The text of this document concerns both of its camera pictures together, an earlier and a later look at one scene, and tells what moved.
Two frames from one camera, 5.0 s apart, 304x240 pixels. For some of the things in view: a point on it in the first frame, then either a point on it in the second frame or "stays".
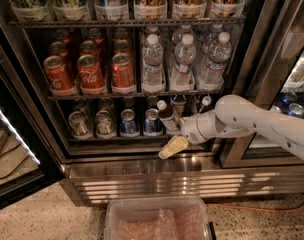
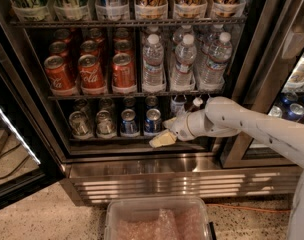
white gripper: [191, 131] to [182, 128]
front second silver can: [104, 125] stays
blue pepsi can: [128, 124] stays
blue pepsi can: [152, 122] stays
